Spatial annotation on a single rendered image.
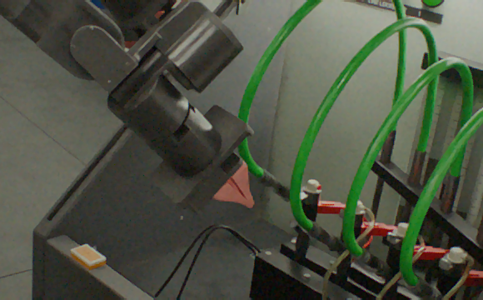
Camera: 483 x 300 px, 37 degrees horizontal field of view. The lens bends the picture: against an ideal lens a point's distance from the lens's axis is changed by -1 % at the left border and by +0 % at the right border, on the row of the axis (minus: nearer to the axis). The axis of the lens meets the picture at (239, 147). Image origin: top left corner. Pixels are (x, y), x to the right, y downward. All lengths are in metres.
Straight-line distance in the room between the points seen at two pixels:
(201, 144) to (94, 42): 0.14
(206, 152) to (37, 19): 0.20
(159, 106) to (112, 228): 0.66
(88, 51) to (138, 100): 0.06
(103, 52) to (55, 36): 0.04
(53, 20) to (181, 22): 0.11
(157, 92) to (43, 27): 0.11
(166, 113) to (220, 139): 0.08
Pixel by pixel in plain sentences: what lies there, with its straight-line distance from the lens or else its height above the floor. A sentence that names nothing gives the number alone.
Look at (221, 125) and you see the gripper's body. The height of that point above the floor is 1.30.
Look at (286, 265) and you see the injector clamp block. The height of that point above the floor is 0.98.
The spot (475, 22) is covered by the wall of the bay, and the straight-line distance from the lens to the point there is 1.24.
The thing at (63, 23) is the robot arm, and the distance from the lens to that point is 0.63.
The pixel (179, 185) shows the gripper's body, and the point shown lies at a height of 1.25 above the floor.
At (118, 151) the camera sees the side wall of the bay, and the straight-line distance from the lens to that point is 1.23.
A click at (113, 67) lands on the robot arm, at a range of 0.63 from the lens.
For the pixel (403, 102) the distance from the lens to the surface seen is 0.89.
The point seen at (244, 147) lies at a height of 1.21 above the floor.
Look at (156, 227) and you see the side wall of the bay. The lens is 1.36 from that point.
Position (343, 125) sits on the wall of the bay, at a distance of 1.40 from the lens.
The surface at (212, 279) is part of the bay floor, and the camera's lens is 1.35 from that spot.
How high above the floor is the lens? 1.56
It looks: 22 degrees down
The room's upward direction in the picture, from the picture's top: 8 degrees clockwise
